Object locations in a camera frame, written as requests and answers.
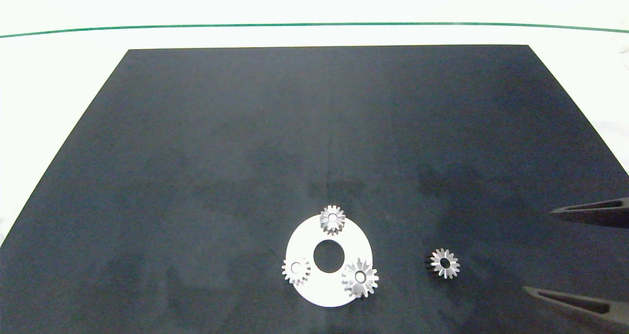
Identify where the small steel gear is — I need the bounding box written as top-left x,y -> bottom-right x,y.
282,257 -> 312,286
425,248 -> 461,279
320,205 -> 346,236

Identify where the large steel gear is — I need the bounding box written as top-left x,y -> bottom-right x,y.
342,258 -> 379,299

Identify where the round white plate with pins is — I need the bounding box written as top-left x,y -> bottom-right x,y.
286,214 -> 372,308

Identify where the dark rectangular mat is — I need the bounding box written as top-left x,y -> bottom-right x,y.
0,45 -> 629,334

